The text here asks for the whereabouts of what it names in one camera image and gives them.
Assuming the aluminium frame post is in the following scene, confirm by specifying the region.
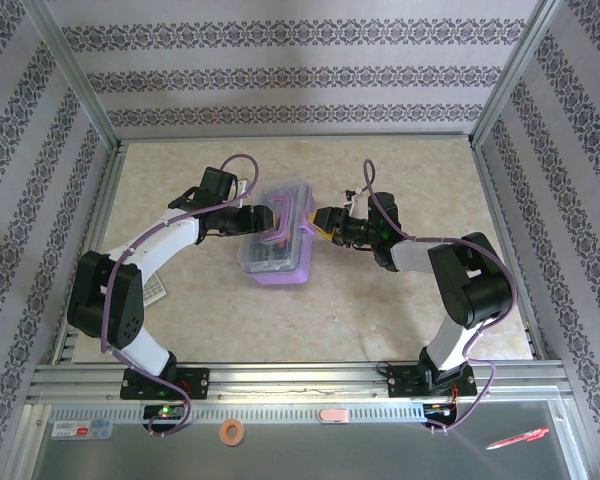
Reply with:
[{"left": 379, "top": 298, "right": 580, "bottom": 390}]
[
  {"left": 471, "top": 0, "right": 567, "bottom": 151},
  {"left": 27, "top": 0, "right": 120, "bottom": 151}
]

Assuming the white label card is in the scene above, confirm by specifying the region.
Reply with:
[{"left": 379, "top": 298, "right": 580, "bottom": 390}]
[{"left": 51, "top": 419, "right": 115, "bottom": 441}]

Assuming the grey metal plate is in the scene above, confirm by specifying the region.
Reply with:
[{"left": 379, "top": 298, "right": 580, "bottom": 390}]
[{"left": 19, "top": 399, "right": 586, "bottom": 480}]

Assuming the aluminium side frame rail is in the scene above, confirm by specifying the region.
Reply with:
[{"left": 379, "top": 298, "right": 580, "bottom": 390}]
[
  {"left": 472, "top": 142, "right": 551, "bottom": 362},
  {"left": 52, "top": 142, "right": 129, "bottom": 365}
]

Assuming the grey slotted cable duct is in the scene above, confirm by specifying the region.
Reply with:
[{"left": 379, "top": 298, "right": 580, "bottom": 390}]
[{"left": 47, "top": 403, "right": 427, "bottom": 425}]

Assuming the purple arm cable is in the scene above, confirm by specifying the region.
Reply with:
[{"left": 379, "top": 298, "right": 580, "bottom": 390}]
[
  {"left": 362, "top": 159, "right": 519, "bottom": 434},
  {"left": 101, "top": 154, "right": 260, "bottom": 439}
]

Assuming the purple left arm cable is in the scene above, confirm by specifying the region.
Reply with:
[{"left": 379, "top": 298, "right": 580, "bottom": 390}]
[{"left": 101, "top": 154, "right": 260, "bottom": 439}]

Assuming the short aluminium frame rail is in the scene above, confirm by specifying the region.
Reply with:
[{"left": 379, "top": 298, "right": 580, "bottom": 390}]
[{"left": 117, "top": 132, "right": 476, "bottom": 147}]

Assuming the orange tape roll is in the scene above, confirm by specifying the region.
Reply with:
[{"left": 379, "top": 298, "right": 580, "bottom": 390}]
[{"left": 219, "top": 419, "right": 248, "bottom": 446}]

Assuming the wide aluminium base rail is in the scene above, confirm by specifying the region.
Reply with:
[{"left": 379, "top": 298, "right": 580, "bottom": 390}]
[{"left": 29, "top": 363, "right": 567, "bottom": 401}]

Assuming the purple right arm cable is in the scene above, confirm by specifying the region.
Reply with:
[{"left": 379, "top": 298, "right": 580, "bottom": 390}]
[{"left": 362, "top": 159, "right": 519, "bottom": 434}]

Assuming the white calculator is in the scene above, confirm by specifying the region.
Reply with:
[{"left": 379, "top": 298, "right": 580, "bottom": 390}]
[{"left": 142, "top": 272, "right": 167, "bottom": 307}]

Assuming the red pen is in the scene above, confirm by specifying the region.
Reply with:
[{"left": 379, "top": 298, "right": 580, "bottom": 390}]
[{"left": 484, "top": 427, "right": 551, "bottom": 450}]

